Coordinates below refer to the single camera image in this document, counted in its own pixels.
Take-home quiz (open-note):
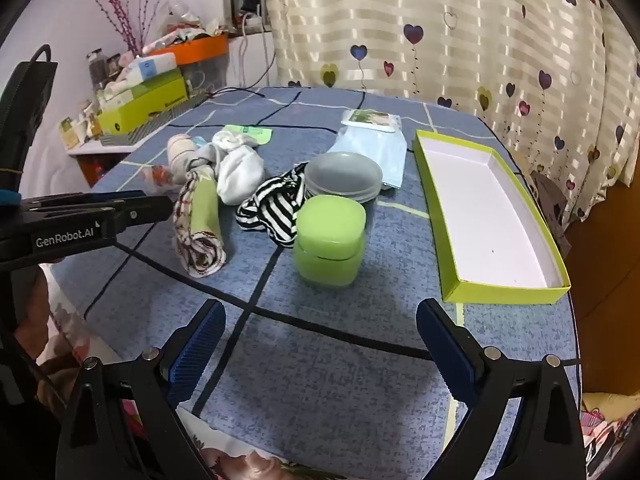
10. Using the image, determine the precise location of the white sock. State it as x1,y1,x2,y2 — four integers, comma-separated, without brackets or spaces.
216,149,266,207

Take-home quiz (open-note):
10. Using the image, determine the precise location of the large green carton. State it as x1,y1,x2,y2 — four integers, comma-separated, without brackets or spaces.
96,91,191,135

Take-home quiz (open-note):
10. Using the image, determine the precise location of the wet wipes pack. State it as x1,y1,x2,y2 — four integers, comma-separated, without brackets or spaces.
325,109,408,190

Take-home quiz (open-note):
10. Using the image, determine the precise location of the cream heart print curtain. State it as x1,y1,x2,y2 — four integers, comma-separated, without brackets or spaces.
247,0,640,223

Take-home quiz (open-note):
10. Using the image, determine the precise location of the pile of plastic bags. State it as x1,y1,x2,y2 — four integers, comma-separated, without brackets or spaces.
145,2,231,46

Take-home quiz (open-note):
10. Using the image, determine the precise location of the green lidded jar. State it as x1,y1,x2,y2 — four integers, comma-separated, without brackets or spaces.
292,194,367,291

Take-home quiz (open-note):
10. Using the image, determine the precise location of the green plastic packet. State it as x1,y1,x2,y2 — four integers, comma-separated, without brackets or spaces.
222,124,276,148

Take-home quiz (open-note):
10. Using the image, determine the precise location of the green cardboard box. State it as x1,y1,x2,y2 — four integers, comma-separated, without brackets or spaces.
412,129,572,306

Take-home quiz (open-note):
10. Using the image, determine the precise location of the white blue tissue box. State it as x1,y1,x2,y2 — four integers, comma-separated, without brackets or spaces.
122,52,178,83

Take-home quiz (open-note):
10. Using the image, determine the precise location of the person's left hand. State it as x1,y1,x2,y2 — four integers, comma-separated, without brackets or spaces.
12,262,66,361

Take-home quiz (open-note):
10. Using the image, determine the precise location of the black white striped cloth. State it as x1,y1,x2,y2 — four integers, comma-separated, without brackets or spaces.
235,162,310,250

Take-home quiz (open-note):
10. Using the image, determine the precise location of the green floral cloth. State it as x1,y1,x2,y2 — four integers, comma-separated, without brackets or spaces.
171,167,228,278

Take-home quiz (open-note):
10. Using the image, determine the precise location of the orange plastic tray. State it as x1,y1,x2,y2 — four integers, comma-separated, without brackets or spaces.
147,35,230,67

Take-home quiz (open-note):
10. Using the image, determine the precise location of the round grey plastic container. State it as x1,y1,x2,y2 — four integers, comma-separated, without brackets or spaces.
302,151,385,205

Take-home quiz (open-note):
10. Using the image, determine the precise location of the beige sock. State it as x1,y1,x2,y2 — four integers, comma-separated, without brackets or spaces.
166,134,201,186

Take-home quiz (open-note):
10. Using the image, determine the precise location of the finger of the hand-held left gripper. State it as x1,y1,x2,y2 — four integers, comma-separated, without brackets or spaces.
100,195,175,240
22,190,147,211

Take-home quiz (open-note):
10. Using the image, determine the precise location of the white cable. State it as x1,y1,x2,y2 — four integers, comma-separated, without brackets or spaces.
237,15,278,91

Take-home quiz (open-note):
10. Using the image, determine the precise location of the small green carton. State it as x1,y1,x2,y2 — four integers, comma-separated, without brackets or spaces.
120,69,187,106

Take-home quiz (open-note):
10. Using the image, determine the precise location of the dark glass jar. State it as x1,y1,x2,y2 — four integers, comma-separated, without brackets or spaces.
86,49,108,83

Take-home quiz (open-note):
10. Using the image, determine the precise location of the pink branch decoration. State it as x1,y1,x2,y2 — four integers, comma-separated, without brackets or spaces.
87,0,176,58

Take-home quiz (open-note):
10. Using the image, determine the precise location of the clear red printed wrapper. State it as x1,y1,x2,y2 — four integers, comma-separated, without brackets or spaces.
141,164,176,193

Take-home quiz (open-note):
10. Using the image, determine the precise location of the dark brown garment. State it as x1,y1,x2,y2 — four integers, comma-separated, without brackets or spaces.
530,170,573,256

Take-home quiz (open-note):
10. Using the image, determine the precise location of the black cable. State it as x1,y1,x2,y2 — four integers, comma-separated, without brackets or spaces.
207,85,271,101

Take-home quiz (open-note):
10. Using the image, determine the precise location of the wooden wardrobe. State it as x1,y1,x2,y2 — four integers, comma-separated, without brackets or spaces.
562,175,640,401

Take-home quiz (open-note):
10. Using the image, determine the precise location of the white side table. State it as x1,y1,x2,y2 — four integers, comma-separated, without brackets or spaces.
60,130,146,156

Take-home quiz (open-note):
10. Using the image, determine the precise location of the clear storage box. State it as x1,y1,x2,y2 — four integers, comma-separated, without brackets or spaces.
180,52,227,93

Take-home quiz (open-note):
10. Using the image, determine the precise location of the group of small bottles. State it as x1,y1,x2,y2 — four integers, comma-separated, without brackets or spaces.
60,100,106,148

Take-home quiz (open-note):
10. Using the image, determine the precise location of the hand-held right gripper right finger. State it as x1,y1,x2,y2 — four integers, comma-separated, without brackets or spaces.
416,298,588,480

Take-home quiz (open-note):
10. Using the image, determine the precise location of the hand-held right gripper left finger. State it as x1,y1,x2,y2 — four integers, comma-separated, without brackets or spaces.
55,299,227,480

